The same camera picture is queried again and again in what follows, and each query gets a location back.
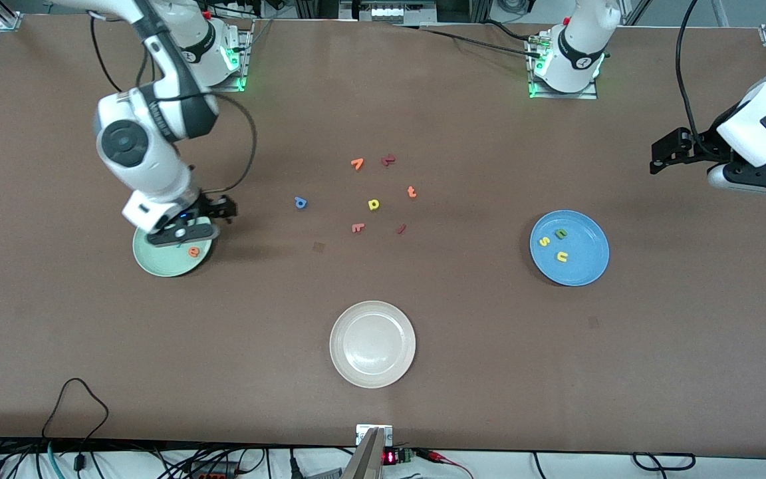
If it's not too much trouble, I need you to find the teal cable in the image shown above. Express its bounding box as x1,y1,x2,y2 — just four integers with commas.
46,442,66,479

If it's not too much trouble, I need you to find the blue round plate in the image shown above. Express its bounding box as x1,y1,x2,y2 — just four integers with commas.
530,210,610,287

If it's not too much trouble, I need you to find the metal frame device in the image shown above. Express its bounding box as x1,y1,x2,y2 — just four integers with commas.
340,0,437,24

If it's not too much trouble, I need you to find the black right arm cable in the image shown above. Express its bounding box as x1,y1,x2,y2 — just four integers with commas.
89,0,257,200

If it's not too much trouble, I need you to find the red alligator clip lead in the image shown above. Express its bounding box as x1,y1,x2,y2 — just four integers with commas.
416,449,475,479

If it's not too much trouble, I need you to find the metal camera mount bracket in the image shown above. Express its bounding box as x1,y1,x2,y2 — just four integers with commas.
355,424,394,479

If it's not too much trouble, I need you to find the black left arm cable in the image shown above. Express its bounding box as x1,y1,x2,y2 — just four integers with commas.
674,0,723,160

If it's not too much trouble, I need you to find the thin black looped cable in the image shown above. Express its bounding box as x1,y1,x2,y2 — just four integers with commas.
41,378,110,460

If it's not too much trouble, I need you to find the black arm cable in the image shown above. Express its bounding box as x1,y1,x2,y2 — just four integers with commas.
674,0,723,160
89,0,257,200

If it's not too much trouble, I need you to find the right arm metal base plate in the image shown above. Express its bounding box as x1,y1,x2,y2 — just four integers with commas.
180,19,255,92

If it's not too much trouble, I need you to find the pale green round plate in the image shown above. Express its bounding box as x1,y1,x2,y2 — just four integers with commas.
132,226,214,277

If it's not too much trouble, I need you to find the cream round plate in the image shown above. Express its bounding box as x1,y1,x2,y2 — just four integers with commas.
329,301,417,389

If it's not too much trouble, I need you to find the black cable across table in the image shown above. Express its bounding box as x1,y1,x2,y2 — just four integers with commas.
393,20,547,61

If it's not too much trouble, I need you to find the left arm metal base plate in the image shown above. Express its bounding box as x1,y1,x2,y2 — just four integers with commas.
527,32,598,100

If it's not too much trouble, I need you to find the black oval cable loop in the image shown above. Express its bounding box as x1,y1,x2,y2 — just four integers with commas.
632,452,696,470

